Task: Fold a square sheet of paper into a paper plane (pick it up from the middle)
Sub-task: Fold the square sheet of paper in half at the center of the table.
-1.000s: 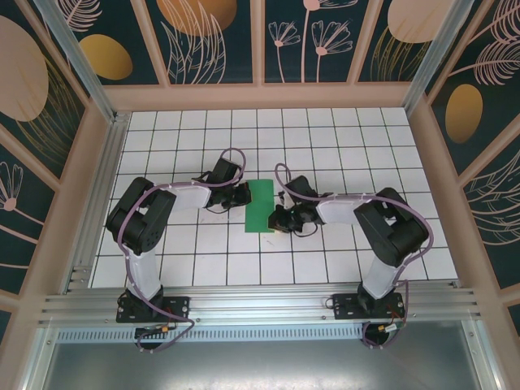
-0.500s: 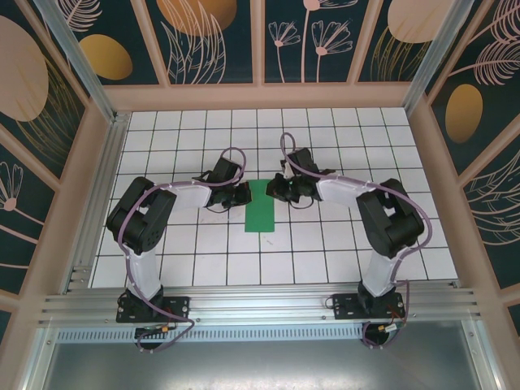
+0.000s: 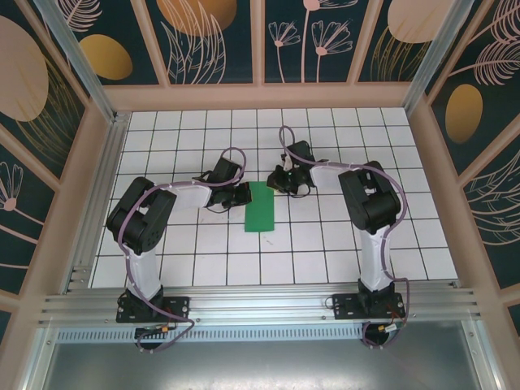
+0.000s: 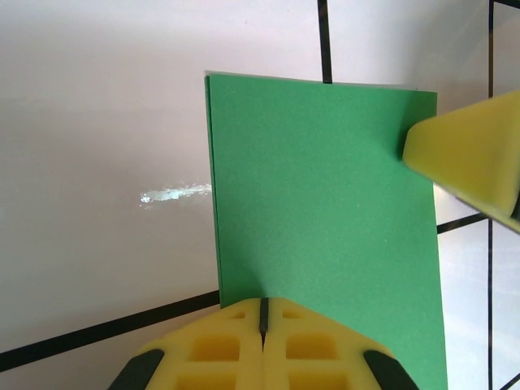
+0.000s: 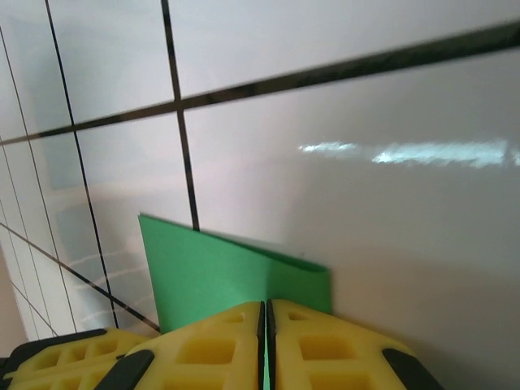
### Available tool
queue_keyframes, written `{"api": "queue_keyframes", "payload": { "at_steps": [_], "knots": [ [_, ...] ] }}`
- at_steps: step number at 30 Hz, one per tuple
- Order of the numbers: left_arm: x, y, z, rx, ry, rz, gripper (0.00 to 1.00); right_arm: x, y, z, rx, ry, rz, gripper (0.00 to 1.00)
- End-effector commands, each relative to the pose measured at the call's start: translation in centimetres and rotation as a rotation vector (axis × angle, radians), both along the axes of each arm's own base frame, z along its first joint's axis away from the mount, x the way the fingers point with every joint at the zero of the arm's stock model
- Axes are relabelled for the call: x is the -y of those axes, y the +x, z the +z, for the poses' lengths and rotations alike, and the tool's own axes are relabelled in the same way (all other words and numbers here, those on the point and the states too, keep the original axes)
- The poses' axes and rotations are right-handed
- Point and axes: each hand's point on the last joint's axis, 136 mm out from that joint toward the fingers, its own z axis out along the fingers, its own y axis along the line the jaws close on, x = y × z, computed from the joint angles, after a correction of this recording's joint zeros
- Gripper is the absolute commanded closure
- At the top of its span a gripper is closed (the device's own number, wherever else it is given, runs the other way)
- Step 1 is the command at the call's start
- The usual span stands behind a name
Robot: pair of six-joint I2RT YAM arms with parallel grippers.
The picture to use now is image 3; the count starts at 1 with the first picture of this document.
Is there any metal sheet panel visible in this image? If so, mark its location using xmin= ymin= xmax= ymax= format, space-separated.
xmin=24 ymin=318 xmax=503 ymax=390

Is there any slotted grey cable duct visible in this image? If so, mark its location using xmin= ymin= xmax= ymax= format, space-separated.
xmin=56 ymin=323 xmax=468 ymax=343

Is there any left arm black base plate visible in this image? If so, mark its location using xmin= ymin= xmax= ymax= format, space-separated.
xmin=116 ymin=295 xmax=192 ymax=324

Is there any green paper sheet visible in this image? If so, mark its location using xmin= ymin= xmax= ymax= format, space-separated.
xmin=244 ymin=180 xmax=278 ymax=234

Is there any aluminium side rail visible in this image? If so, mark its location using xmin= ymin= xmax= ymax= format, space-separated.
xmin=64 ymin=112 xmax=132 ymax=294

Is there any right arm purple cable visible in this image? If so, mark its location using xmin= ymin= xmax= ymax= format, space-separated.
xmin=279 ymin=125 xmax=411 ymax=350

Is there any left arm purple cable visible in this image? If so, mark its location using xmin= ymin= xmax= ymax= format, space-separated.
xmin=116 ymin=146 xmax=248 ymax=354

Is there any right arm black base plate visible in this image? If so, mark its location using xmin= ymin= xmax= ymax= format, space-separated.
xmin=331 ymin=292 xmax=406 ymax=322

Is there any aluminium mounting rail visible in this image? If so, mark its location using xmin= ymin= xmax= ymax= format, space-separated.
xmin=38 ymin=284 xmax=484 ymax=326

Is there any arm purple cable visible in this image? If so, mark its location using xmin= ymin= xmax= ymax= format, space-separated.
xmin=279 ymin=125 xmax=411 ymax=350
xmin=116 ymin=146 xmax=248 ymax=354

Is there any aluminium frame post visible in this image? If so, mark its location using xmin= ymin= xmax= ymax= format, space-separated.
xmin=401 ymin=0 xmax=477 ymax=119
xmin=33 ymin=0 xmax=119 ymax=124

